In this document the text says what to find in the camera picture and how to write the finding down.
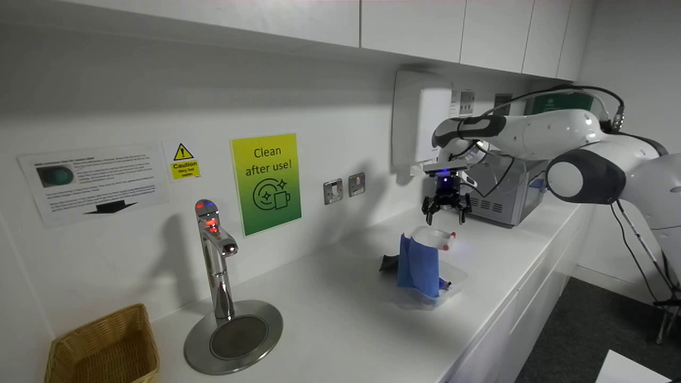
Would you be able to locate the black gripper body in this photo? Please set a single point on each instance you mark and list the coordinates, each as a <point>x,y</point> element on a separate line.
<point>447,187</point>

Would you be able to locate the blue paper towel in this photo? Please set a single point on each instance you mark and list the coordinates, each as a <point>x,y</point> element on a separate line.
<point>419,267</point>

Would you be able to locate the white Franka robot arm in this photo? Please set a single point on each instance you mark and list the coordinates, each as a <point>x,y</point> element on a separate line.
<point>609,162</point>

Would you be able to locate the white paper towel dispenser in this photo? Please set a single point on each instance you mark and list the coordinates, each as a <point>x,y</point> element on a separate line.
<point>416,113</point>

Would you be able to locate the clear plastic bowl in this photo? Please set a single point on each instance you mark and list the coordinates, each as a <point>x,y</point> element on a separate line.
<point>441,291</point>

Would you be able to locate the clear container with red piece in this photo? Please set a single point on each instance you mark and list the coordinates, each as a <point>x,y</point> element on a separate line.
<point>434,237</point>

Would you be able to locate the silver metal appliance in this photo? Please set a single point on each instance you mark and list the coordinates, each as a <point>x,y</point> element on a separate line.
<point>513,199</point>

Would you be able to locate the dark green scouring pad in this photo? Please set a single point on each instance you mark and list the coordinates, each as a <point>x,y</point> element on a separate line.
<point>389,263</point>

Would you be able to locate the white base cabinet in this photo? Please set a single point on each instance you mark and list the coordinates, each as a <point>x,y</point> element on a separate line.
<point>525,305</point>

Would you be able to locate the green clean after use sign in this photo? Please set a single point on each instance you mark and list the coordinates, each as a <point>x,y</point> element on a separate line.
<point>266,184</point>

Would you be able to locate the chrome water tap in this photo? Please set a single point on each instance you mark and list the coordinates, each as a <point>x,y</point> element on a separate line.
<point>216,261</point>

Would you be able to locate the metal stand leg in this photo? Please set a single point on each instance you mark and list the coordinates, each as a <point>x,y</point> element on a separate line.
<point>666,320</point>

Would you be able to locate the yellow warning sign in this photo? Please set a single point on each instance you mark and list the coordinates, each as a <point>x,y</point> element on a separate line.
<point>186,162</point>

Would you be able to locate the white information sheet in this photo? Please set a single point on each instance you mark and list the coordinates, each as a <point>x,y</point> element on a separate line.
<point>93,181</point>

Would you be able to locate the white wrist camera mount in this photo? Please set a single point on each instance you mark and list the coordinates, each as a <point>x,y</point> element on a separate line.
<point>445,167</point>

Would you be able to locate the silver wall switch plate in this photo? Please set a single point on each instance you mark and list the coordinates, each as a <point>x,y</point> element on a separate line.
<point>333,191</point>
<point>357,185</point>

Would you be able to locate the white instruction wall poster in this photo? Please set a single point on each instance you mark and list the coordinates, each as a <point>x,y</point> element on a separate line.
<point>466,102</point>

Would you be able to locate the dark wall notice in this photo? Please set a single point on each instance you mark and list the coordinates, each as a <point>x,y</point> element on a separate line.
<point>501,102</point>

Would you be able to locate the white upper wall cabinet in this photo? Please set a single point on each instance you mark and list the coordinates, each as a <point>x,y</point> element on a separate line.
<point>411,24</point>

